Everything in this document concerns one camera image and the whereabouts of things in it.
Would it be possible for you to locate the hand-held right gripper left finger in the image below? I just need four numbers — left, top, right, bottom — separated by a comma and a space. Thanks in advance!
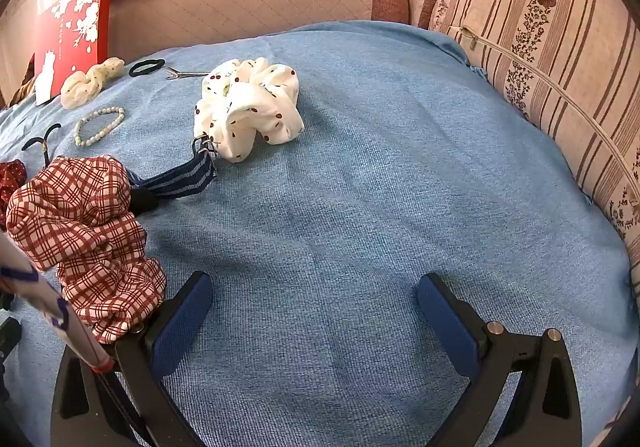
55, 271, 215, 447

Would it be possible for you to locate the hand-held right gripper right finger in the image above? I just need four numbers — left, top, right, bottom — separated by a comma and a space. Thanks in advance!
416, 273, 583, 447

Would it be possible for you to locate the red plaid scrunchie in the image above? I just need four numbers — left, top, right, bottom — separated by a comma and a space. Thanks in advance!
5, 154, 167, 345

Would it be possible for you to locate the navy striped buckle band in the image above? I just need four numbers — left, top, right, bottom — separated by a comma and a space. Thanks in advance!
125, 136, 219, 202

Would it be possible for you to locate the black cord hair band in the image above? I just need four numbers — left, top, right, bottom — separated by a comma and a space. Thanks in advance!
22, 123, 62, 168

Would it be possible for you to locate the pearl bracelet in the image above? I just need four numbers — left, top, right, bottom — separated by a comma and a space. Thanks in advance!
74, 106, 126, 148

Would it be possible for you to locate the white dotted scrunchie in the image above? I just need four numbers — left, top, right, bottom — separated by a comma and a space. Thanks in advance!
193, 57, 305, 163

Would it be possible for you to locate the dark red scrunchie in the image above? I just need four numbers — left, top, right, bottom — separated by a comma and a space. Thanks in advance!
0, 161, 28, 228

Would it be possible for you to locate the blue blanket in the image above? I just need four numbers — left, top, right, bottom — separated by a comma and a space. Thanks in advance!
0, 20, 636, 447

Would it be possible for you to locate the brown striped cloth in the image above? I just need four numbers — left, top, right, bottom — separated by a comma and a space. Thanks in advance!
4, 74, 38, 109

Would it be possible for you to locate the cream scrunchie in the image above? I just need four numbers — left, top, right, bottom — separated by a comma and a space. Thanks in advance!
60, 57, 125, 109

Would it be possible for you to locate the metal hair clip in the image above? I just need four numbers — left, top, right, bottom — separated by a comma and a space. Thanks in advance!
165, 67, 211, 80

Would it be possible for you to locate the red floral box lid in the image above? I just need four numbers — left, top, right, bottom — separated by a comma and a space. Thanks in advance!
34, 0, 115, 107

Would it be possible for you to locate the square striped floral cushion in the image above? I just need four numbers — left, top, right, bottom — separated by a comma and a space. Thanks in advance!
430, 0, 640, 298

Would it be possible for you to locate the black hair tie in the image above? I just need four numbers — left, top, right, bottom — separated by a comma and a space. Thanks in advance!
128, 58, 166, 78

